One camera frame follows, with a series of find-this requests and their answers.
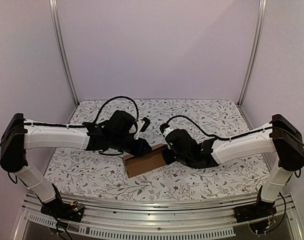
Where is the right black cable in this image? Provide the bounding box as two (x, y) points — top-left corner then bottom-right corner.
(165, 115), (274, 142)

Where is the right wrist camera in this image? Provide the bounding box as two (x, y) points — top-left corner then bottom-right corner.
(159, 122), (200, 161)

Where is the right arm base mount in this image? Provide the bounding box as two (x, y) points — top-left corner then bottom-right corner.
(233, 194), (277, 223)

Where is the brown cardboard box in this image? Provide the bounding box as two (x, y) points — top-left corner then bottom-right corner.
(122, 144), (166, 178)

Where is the right aluminium frame post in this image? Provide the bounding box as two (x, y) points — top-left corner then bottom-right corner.
(237, 0), (267, 108)

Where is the black cable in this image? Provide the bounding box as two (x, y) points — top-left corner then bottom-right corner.
(165, 115), (274, 142)
(95, 95), (140, 126)

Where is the floral patterned table mat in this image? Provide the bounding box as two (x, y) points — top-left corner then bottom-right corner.
(45, 99), (269, 202)

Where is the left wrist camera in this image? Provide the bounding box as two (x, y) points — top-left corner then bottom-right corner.
(103, 110), (151, 140)

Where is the front aluminium rail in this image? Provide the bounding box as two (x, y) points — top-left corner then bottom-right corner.
(12, 193), (304, 240)

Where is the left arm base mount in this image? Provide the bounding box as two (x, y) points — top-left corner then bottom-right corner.
(41, 194), (85, 223)

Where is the aluminium frame post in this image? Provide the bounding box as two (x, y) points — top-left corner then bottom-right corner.
(49, 0), (80, 107)
(237, 0), (267, 108)

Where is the left aluminium frame post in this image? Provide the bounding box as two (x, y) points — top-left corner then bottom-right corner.
(49, 0), (80, 107)

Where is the left black cable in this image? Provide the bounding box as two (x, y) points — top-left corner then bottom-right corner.
(95, 95), (140, 126)

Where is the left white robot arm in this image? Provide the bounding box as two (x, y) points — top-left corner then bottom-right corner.
(0, 110), (152, 217)

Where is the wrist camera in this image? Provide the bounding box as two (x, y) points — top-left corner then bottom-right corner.
(159, 122), (200, 161)
(103, 110), (151, 140)

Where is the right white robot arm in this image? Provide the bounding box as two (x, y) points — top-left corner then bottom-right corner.
(159, 114), (304, 218)

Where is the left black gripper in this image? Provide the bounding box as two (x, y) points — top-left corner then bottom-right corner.
(110, 134), (152, 158)

